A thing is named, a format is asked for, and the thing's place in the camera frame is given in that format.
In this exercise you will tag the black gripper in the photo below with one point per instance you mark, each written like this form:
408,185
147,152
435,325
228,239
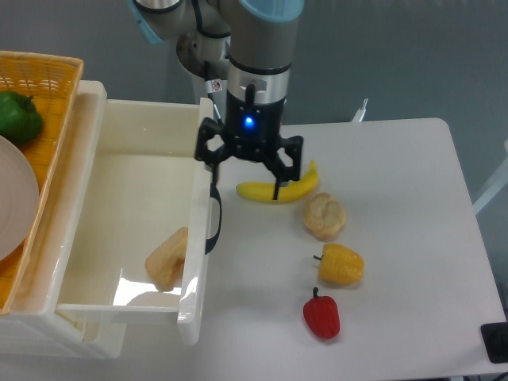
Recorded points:
251,132

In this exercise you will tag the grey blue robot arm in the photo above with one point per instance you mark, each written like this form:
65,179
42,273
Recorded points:
257,40

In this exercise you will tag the round bread roll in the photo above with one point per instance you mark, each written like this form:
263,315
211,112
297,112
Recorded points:
324,216

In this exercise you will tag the white open upper drawer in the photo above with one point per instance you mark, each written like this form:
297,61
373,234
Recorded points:
144,185

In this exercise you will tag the white drawer cabinet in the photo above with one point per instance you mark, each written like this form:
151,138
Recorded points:
33,327

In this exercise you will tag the yellow banana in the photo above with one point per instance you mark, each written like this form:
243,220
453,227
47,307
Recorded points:
295,190

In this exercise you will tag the yellow bell pepper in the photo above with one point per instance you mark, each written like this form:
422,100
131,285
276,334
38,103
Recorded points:
339,264

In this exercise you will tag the red bell pepper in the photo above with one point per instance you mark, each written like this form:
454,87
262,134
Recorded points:
321,315

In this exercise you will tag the orange woven basket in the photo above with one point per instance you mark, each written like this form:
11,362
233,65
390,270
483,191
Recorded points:
48,85

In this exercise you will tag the green bell pepper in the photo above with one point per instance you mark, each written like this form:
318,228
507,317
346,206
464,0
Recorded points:
20,120

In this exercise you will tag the beige plate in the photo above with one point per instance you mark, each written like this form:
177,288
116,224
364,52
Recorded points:
19,197

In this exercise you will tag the black device at edge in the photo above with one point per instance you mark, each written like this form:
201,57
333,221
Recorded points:
495,341

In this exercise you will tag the black drawer handle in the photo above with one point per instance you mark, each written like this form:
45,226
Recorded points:
215,222

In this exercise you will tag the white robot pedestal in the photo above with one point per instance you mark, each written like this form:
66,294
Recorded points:
206,61

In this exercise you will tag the white frame at right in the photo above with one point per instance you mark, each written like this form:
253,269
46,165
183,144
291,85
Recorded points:
492,186

